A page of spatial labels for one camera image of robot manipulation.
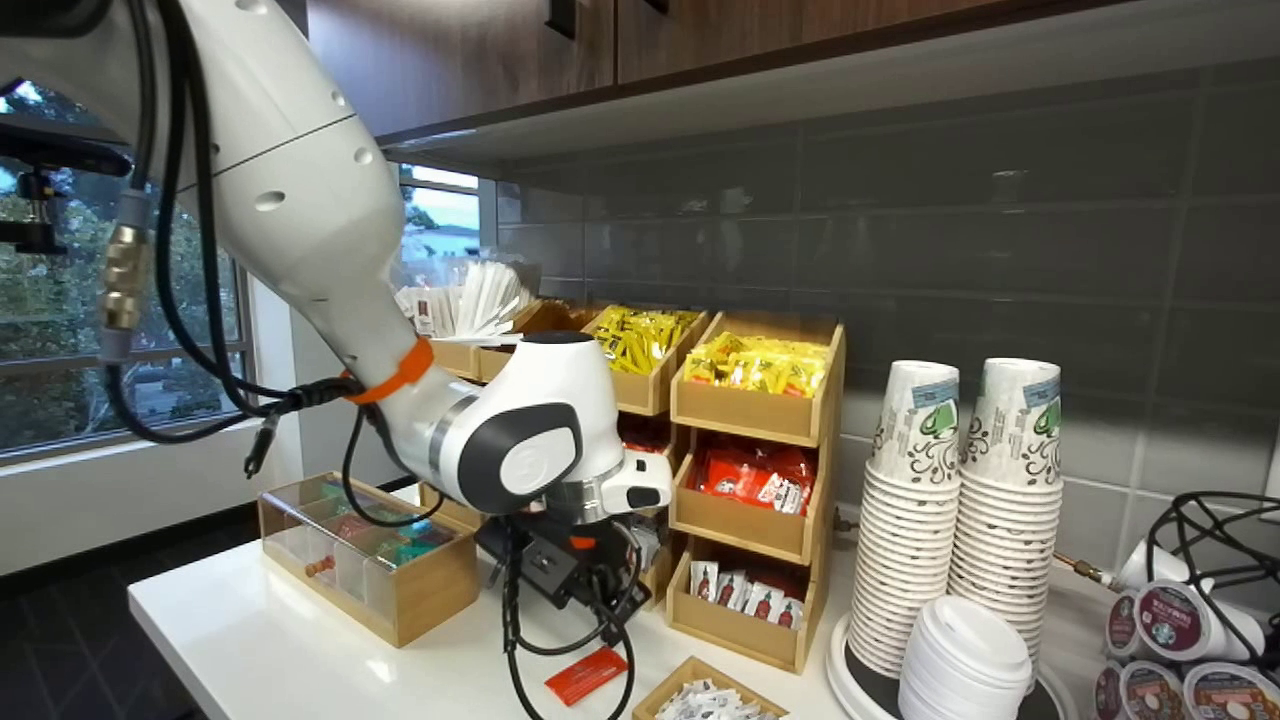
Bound small bamboo tray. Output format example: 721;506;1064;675
631;655;791;720

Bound round white cup tray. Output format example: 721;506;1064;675
825;608;1079;720

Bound orange sachet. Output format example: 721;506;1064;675
544;645;630;708

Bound row of red white packets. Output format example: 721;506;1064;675
689;559;806;632

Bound heap of red packets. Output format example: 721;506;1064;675
689;438;817;517

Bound heap of white sachets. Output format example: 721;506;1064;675
655;679;779;720

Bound bamboo tea box clear lid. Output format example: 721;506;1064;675
257;471;482;650

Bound row of tea bags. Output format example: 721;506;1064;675
318;480;456;569

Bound heap of yellow packets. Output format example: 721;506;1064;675
684;332;832;399
590;306;702;377

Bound bundle of white stir sticks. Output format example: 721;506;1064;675
452;259;538;342

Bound heap of white packets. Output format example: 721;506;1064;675
394;284;463;340

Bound stack of paper cups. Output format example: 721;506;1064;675
847;359;964;682
947;356;1064;663

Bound stack of white lids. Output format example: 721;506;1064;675
896;594;1034;720

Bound window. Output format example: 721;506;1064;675
0;78;257;463
397;163;483;293

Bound brass fitting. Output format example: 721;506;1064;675
1052;553;1123;593

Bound coffee pod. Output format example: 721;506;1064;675
1092;659;1127;720
1182;661;1280;720
1104;589;1141;658
1114;538;1195;593
1119;660;1188;720
1134;579;1267;663

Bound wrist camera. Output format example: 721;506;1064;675
474;515;585;610

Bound wooden wall cabinet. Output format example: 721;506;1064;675
305;0;1280;173

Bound black wire pod holder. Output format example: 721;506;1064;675
1143;490;1280;673

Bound camera on mount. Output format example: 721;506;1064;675
0;118;134;257

